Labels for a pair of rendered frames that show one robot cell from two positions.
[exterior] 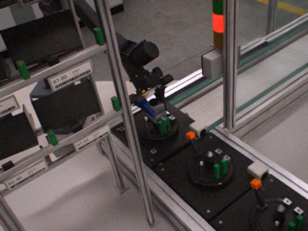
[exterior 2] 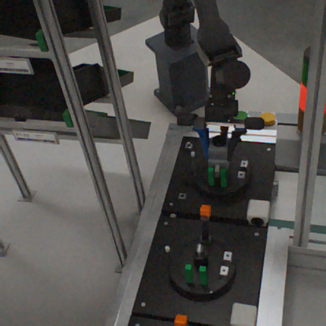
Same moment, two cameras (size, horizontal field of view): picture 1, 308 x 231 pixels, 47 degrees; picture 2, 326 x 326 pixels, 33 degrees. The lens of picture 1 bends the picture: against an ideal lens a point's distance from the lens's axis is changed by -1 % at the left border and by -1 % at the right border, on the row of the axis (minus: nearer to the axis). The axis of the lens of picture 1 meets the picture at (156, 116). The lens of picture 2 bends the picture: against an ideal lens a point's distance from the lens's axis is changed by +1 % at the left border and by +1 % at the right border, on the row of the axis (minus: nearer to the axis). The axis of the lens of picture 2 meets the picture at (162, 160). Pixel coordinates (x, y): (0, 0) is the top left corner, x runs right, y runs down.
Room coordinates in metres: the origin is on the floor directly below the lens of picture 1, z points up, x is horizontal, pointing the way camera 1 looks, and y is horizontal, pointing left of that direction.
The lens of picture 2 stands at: (0.26, -0.59, 1.94)
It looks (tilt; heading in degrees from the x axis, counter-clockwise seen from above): 46 degrees down; 52
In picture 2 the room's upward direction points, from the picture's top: 10 degrees counter-clockwise
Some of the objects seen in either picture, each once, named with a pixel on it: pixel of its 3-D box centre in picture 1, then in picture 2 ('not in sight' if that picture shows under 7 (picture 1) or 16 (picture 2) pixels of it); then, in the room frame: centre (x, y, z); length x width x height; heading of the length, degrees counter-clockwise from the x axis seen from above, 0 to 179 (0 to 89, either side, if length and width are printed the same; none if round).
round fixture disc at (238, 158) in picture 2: (157, 127); (220, 173); (0.90, 0.00, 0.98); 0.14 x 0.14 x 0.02
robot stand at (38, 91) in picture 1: (61, 103); (182, 70); (1.15, 0.37, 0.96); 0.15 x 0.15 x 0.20; 75
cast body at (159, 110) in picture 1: (157, 110); (219, 153); (0.89, 0.00, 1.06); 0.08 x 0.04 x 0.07; 32
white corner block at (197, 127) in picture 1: (198, 129); (258, 213); (0.87, -0.13, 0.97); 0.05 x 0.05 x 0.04; 31
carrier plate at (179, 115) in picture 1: (158, 131); (221, 178); (0.90, 0.00, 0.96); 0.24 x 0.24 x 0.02; 31
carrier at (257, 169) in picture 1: (209, 161); (200, 256); (0.68, -0.13, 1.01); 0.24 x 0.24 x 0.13; 31
